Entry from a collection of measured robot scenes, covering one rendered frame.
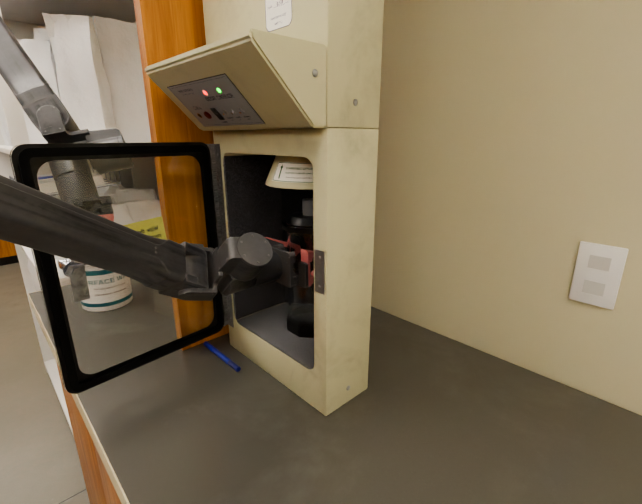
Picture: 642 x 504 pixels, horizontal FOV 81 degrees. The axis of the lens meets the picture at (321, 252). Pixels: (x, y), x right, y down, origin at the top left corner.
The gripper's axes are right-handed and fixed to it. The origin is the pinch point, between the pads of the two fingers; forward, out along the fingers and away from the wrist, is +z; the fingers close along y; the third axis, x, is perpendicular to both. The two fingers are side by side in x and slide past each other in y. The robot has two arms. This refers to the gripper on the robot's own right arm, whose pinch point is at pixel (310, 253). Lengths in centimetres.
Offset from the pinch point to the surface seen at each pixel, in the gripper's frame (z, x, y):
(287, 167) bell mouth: -7.3, -17.4, -3.1
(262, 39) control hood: -19.5, -32.7, -15.6
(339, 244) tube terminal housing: -7.2, -6.6, -15.3
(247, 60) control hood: -19.5, -31.0, -12.3
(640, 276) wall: 34, 1, -46
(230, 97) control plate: -16.7, -27.8, -2.7
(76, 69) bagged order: -12, -46, 113
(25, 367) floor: -49, 116, 225
